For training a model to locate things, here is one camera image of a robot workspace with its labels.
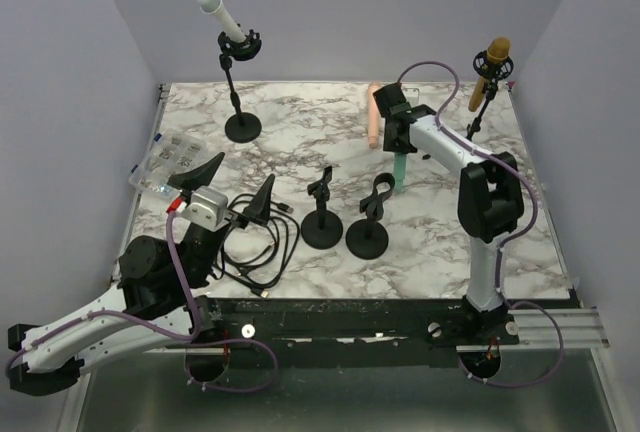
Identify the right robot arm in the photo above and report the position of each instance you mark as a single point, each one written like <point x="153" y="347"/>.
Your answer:
<point x="490" y="200"/>

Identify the black round-base clip stand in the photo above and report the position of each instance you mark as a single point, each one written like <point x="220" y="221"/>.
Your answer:
<point x="321" y="229"/>

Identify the green microphone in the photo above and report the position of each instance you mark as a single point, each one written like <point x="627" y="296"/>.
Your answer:
<point x="399" y="171"/>

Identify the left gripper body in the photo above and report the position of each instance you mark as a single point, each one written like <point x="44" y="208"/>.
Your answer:
<point x="230" y="222"/>

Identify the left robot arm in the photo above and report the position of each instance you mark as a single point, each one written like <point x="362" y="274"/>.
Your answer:
<point x="152" y="304"/>

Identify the gold microphone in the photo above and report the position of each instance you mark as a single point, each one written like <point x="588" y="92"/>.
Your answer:
<point x="492" y="65"/>

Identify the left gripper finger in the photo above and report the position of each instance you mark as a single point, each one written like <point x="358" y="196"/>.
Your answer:
<point x="258" y="211"/>
<point x="190" y="181"/>

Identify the white microphone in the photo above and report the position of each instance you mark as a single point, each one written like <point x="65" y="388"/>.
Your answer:
<point x="217" y="9"/>

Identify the black tripod shock-mount stand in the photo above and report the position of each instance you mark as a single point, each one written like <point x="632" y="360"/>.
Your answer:
<point x="475" y="125"/>

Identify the pink microphone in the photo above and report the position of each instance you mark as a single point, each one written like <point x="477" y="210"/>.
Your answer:
<point x="373" y="128"/>

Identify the black front mounting rail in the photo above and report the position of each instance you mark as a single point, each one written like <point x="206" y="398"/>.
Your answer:
<point x="353" y="333"/>

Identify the black round-base clamp stand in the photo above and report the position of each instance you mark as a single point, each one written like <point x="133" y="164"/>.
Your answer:
<point x="367" y="238"/>

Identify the black round-base shock-mount stand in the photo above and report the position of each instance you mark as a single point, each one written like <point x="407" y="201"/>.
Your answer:
<point x="242" y="127"/>

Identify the clear plastic screw box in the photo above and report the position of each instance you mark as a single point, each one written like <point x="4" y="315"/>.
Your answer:
<point x="172" y="152"/>

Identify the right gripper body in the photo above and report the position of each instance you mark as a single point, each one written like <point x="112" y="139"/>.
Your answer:
<point x="396" y="145"/>

